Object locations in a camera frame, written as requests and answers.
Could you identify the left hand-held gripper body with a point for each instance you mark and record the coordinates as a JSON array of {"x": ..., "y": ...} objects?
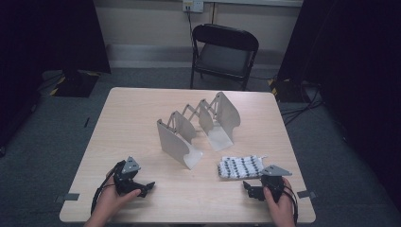
[{"x": 124, "y": 181}]

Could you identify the person's right hand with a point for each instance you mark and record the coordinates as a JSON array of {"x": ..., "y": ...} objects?
[{"x": 283, "y": 208}]

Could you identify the black stand base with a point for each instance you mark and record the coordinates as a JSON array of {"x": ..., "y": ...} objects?
[
  {"x": 285, "y": 91},
  {"x": 74, "y": 85}
]

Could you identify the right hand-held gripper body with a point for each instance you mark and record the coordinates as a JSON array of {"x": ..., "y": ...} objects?
[{"x": 272, "y": 183}]

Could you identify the black folding chair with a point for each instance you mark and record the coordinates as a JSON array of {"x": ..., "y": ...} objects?
[{"x": 223, "y": 60}]

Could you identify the grey expandable metal rack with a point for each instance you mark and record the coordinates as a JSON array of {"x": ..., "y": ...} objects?
[{"x": 173, "y": 142}]

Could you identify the white wall power outlet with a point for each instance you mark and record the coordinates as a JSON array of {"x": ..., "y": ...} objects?
[{"x": 193, "y": 5}]

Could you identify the white black-patterned knit cloth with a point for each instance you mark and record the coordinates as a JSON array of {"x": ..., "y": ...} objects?
[{"x": 239, "y": 167}]

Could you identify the black curtain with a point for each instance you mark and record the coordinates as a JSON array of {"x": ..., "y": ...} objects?
[
  {"x": 356, "y": 78},
  {"x": 47, "y": 38}
]

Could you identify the person's left hand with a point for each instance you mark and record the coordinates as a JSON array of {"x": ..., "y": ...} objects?
[{"x": 110, "y": 201}]

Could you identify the grey tape strip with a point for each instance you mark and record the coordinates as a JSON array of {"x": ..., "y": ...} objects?
[
  {"x": 307, "y": 194},
  {"x": 67, "y": 197}
]

